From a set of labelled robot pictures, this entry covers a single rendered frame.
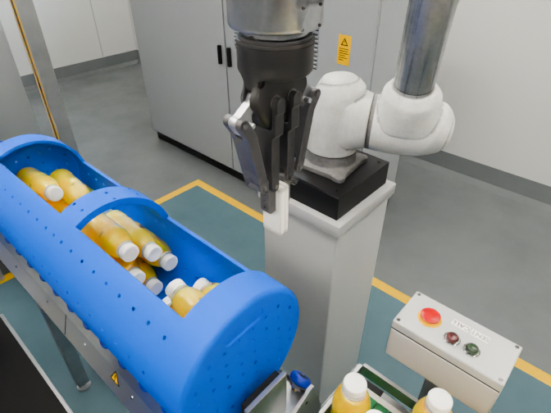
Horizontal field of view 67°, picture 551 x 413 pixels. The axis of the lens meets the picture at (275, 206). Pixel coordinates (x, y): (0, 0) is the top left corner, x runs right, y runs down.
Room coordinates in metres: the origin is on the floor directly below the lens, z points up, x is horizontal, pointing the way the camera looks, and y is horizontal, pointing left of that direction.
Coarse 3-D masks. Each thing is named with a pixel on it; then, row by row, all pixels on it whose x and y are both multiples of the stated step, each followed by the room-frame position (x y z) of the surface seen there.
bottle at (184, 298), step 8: (176, 288) 0.54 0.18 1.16; (184, 288) 0.54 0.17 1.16; (192, 288) 0.54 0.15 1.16; (176, 296) 0.52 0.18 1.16; (184, 296) 0.52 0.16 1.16; (192, 296) 0.52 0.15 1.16; (200, 296) 0.52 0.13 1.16; (176, 304) 0.51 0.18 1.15; (184, 304) 0.50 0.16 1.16; (192, 304) 0.50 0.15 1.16; (176, 312) 0.50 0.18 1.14; (184, 312) 0.49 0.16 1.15
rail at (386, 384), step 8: (368, 368) 0.49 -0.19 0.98; (368, 376) 0.49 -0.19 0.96; (376, 376) 0.48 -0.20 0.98; (384, 376) 0.48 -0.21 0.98; (376, 384) 0.48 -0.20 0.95; (384, 384) 0.47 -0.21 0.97; (392, 384) 0.46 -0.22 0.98; (392, 392) 0.45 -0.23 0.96; (400, 392) 0.44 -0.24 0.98; (400, 400) 0.44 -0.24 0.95; (408, 400) 0.43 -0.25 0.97; (416, 400) 0.43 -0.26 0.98
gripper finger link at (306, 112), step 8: (312, 88) 0.45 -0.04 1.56; (312, 96) 0.45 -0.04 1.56; (304, 104) 0.45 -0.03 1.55; (312, 104) 0.45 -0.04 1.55; (304, 112) 0.44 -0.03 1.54; (312, 112) 0.45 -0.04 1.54; (304, 120) 0.44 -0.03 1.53; (296, 128) 0.44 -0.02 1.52; (304, 128) 0.44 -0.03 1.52; (296, 136) 0.44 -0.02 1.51; (304, 136) 0.44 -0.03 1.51; (296, 144) 0.44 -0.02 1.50; (304, 144) 0.44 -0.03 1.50; (296, 152) 0.44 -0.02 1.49; (304, 152) 0.44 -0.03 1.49; (296, 160) 0.43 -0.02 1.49; (296, 168) 0.43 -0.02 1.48
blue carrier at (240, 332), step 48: (0, 144) 0.97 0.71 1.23; (48, 144) 1.06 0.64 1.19; (0, 192) 0.82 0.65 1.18; (96, 192) 0.74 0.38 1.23; (48, 240) 0.65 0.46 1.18; (192, 240) 0.74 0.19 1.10; (96, 288) 0.52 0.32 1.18; (144, 288) 0.48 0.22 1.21; (240, 288) 0.47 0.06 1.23; (288, 288) 0.52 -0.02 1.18; (144, 336) 0.42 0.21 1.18; (192, 336) 0.39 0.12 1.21; (240, 336) 0.42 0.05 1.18; (288, 336) 0.51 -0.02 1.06; (144, 384) 0.39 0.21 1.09; (192, 384) 0.35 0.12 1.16; (240, 384) 0.41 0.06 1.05
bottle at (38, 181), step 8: (24, 168) 0.99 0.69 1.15; (32, 168) 0.99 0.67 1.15; (16, 176) 0.97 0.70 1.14; (24, 176) 0.95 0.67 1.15; (32, 176) 0.94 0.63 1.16; (40, 176) 0.93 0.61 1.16; (48, 176) 0.93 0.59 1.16; (32, 184) 0.91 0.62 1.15; (40, 184) 0.90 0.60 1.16; (48, 184) 0.90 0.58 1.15; (56, 184) 0.91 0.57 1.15; (40, 192) 0.88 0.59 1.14; (48, 200) 0.89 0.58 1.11
